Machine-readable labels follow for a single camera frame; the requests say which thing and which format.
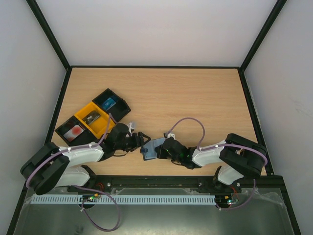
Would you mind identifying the black bin far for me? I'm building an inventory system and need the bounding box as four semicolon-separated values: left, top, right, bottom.
92;88;131;122

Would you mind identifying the black VIP card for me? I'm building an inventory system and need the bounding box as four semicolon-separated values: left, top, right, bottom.
82;111;100;125

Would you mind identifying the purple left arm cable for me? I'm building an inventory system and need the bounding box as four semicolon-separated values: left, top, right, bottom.
25;113;122;232

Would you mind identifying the yellow bin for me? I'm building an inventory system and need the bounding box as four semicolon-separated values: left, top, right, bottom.
74;102;115;139

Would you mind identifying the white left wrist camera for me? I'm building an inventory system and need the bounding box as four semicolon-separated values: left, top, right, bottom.
127;121;136;136

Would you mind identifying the black bin near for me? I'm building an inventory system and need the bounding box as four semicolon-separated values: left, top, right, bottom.
55;116;96;146

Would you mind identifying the black front mounting rail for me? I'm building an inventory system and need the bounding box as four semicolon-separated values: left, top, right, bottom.
24;174;286;195

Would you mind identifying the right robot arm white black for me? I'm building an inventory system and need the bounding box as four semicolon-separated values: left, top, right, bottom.
155;133;268;192

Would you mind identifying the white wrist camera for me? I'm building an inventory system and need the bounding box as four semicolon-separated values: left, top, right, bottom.
127;121;136;136
163;130;176;139

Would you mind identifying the black aluminium frame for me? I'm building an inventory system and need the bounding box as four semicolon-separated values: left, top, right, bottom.
7;0;287;235

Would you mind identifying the blue leather card holder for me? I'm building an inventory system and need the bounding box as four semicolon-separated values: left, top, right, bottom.
140;138;165;161

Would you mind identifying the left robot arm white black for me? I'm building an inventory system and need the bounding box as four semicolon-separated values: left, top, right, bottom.
20;123;151;195

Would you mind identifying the black bin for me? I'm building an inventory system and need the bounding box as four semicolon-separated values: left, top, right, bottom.
55;116;96;146
92;88;131;122

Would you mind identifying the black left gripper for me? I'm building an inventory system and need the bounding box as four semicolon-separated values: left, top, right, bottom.
115;132;151;152

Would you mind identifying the white red card in bin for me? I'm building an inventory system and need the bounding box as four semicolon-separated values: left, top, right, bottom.
64;125;84;142

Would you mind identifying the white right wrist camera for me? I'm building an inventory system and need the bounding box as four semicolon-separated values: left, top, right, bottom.
163;130;176;139

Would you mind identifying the blue credit card in bin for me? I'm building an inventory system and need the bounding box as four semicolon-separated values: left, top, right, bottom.
101;97;116;111

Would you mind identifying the light blue slotted cable duct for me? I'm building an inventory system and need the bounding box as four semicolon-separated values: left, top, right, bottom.
30;194;216;205

